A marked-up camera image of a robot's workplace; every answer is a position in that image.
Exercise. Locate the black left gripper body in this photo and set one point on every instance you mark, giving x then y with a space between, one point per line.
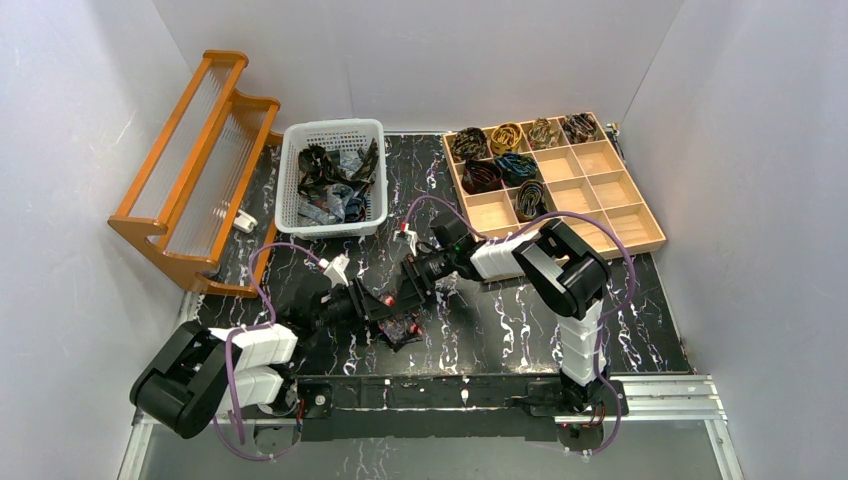
331 307

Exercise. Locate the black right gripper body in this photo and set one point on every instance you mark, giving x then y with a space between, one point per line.
410 281

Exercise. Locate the dark paisley red-dotted tie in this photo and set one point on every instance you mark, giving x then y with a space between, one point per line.
398 320

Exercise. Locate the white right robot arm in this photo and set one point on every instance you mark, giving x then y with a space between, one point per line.
566 272

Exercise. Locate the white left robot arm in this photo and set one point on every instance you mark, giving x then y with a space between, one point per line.
201 372

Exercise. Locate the pile of ties in basket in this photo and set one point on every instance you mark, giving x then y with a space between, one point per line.
334 184

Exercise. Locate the rolled maroon tie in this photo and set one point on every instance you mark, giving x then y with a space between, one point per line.
481 177

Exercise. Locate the rolled grey striped tie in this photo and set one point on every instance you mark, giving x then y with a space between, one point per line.
530 201

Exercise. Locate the light wooden compartment tray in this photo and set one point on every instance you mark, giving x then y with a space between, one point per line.
588 178

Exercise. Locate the rolled blue patterned tie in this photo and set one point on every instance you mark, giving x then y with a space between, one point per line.
516 168

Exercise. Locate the rolled black gold tie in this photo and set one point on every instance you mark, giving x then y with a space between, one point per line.
470 144

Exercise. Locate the white plug on table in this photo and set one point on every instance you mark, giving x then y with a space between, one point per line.
244 222

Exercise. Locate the rolled yellow tie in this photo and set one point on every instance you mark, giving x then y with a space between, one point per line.
507 137

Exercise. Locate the white plastic basket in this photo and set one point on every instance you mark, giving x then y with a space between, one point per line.
346 134

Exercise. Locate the rolled brown patterned tie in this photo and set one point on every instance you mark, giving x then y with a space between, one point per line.
543 134

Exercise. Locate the orange wooden rack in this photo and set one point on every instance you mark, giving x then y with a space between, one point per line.
183 203

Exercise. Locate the rolled dark striped tie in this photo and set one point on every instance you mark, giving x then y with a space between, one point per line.
580 128

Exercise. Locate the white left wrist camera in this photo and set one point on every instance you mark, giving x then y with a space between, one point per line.
335 269

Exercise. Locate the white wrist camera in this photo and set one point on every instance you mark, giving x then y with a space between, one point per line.
405 235
335 269

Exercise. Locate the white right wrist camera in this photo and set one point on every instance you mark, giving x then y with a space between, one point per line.
405 235

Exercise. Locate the aluminium frame rail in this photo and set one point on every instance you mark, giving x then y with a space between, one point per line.
674 426

